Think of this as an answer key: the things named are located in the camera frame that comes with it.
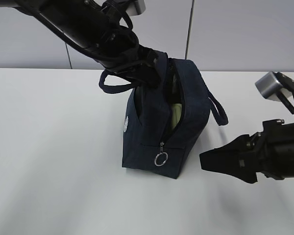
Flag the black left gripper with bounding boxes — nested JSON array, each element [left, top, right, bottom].
[[93, 36, 161, 88]]

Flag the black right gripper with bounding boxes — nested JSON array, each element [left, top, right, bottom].
[[199, 119, 288, 184]]

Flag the green lidded glass container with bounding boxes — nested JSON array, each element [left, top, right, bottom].
[[170, 103, 182, 130]]

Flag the dark blue lunch bag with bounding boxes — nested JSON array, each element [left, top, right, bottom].
[[99, 52, 228, 179]]

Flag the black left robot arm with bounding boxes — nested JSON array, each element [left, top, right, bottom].
[[0, 0, 161, 88]]

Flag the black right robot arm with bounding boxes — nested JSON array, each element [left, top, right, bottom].
[[199, 119, 294, 184]]

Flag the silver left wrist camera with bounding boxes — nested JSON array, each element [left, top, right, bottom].
[[105, 0, 146, 16]]

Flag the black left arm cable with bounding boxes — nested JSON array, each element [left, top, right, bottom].
[[100, 0, 140, 49]]

